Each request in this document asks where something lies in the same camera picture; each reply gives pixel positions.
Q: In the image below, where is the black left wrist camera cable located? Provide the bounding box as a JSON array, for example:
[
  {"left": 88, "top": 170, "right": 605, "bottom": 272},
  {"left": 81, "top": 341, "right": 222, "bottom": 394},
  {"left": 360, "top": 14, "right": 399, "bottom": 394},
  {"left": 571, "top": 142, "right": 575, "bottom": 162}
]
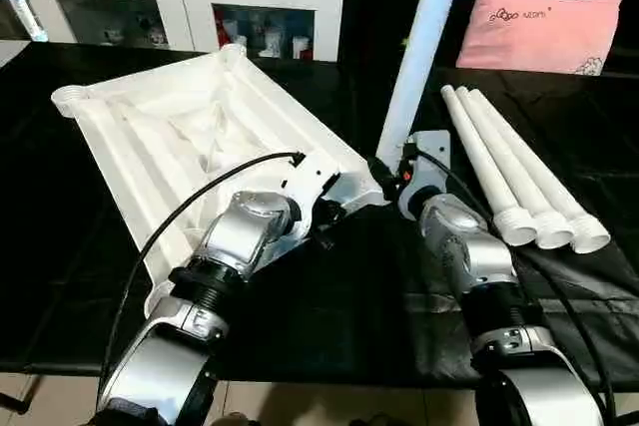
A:
[{"left": 96, "top": 149, "right": 307, "bottom": 400}]

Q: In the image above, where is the black work mat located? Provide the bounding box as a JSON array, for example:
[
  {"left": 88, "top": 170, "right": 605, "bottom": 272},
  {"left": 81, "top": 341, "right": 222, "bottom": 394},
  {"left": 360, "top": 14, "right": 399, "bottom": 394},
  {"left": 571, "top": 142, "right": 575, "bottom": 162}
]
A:
[{"left": 0, "top": 39, "right": 639, "bottom": 390}]

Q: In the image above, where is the dark left robot foot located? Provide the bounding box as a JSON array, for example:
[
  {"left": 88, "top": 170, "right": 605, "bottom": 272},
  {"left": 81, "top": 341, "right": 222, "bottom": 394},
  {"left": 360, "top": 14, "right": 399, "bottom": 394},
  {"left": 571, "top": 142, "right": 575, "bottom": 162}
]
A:
[{"left": 214, "top": 410, "right": 262, "bottom": 426}]

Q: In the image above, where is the white plastic table top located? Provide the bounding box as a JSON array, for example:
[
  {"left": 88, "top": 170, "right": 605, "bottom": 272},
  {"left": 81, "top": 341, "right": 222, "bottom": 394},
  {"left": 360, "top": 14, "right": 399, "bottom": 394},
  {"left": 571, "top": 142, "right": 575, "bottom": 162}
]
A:
[{"left": 51, "top": 44, "right": 389, "bottom": 321}]

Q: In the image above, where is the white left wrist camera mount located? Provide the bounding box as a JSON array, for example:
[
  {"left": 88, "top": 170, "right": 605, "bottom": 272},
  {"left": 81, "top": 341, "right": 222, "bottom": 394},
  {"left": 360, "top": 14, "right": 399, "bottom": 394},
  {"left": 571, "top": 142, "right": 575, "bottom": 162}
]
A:
[{"left": 281, "top": 155, "right": 344, "bottom": 253}]

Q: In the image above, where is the pink pillow with print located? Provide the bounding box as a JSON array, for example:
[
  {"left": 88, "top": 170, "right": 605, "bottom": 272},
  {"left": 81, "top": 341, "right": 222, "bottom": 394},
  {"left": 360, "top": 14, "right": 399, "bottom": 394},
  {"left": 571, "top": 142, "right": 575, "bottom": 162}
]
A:
[{"left": 456, "top": 0, "right": 625, "bottom": 78}]

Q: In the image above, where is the white plastic table leg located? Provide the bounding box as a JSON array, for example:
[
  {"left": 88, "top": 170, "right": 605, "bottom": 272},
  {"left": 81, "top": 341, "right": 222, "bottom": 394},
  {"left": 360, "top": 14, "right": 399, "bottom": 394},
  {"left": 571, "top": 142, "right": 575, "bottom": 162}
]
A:
[
  {"left": 454, "top": 86, "right": 576, "bottom": 251},
  {"left": 373, "top": 0, "right": 471, "bottom": 164},
  {"left": 439, "top": 86, "right": 539, "bottom": 248},
  {"left": 468, "top": 89, "right": 612, "bottom": 255}
]

